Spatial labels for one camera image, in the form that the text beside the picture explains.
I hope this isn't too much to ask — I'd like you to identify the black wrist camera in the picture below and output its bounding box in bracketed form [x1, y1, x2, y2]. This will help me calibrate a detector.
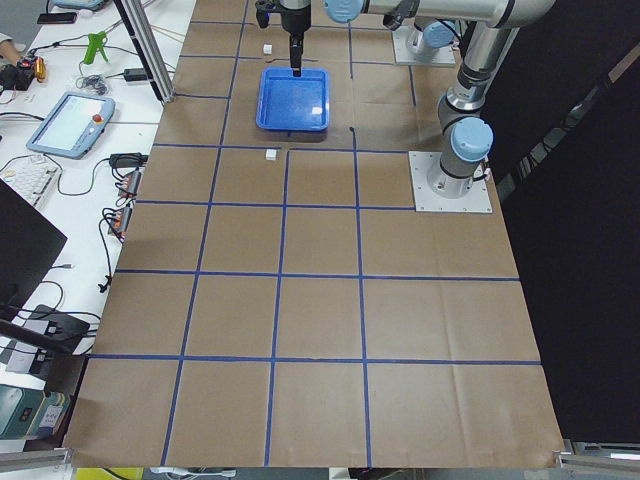
[255, 0, 277, 29]

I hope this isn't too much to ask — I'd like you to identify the teach pendant tablet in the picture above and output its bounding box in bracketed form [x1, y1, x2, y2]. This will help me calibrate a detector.
[26, 92, 116, 159]

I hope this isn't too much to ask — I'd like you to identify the black monitor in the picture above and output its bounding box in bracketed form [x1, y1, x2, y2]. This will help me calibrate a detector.
[0, 181, 67, 321]

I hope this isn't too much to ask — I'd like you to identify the brown paper table cover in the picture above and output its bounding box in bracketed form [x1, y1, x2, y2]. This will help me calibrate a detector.
[65, 1, 562, 469]

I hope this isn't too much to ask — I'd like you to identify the blue plastic tray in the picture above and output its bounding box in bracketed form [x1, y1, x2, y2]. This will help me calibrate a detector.
[256, 66, 330, 132]

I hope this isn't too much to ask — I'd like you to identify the aluminium frame post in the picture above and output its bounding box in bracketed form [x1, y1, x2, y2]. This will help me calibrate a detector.
[114, 0, 175, 105]

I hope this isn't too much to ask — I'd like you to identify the white keyboard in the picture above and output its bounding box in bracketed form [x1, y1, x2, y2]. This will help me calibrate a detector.
[1, 154, 61, 210]

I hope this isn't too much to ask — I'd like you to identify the green handled reach grabber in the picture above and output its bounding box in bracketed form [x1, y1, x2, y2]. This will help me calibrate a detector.
[82, 31, 109, 65]

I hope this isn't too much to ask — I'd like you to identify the black smartphone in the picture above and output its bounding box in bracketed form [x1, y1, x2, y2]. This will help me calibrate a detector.
[37, 12, 77, 25]

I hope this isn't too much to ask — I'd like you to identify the black power adapter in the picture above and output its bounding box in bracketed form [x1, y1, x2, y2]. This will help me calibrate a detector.
[122, 68, 149, 83]

